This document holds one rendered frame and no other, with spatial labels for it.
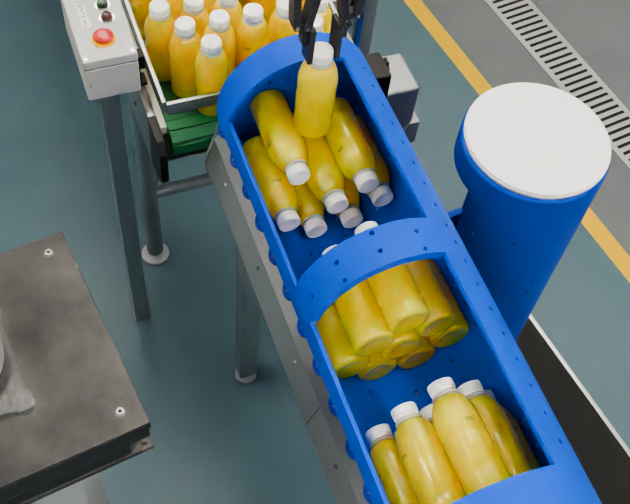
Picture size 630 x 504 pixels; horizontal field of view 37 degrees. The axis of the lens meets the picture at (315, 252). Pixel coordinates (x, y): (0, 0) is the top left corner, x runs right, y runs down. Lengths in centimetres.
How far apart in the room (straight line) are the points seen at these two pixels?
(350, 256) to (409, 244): 9
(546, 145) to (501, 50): 170
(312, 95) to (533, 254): 59
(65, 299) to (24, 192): 154
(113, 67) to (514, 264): 85
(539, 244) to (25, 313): 96
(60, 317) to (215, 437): 115
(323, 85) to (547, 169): 48
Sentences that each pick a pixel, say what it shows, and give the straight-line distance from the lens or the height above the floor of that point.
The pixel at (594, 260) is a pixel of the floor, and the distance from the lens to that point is 301.
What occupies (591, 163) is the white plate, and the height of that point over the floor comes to 104.
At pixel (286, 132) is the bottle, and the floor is 113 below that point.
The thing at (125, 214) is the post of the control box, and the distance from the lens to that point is 228.
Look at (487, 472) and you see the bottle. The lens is 131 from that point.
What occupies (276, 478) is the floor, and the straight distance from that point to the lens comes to 250.
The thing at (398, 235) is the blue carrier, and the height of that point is 123.
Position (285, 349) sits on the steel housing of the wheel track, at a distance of 168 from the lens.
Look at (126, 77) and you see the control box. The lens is 181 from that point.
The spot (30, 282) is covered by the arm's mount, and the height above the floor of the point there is 110.
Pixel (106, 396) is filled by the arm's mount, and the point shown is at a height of 110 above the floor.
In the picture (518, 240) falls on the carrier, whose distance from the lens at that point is 184.
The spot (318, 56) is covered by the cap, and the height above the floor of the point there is 129.
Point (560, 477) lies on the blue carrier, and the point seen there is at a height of 122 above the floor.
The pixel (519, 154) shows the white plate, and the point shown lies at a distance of 178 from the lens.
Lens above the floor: 236
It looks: 57 degrees down
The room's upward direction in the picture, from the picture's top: 8 degrees clockwise
